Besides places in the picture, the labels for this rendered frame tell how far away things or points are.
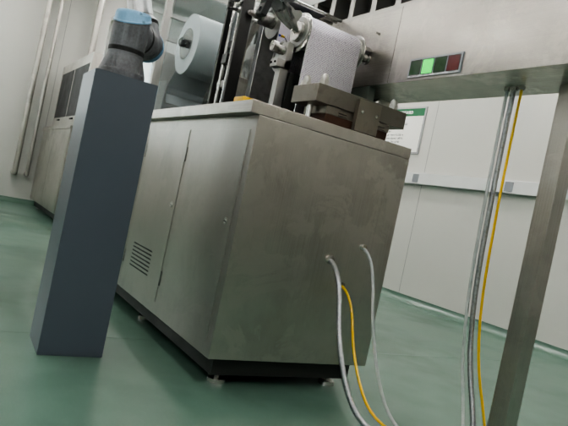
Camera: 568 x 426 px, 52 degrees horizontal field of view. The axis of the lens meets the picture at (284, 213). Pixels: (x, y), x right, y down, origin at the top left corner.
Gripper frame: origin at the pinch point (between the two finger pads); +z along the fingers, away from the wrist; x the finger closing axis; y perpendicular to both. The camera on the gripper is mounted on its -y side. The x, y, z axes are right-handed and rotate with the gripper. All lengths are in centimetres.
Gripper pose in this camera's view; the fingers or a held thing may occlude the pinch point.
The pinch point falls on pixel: (292, 30)
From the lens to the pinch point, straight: 223.0
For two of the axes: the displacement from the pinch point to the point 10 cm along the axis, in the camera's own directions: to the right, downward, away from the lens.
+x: -5.1, -1.2, 8.5
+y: 6.9, -6.4, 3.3
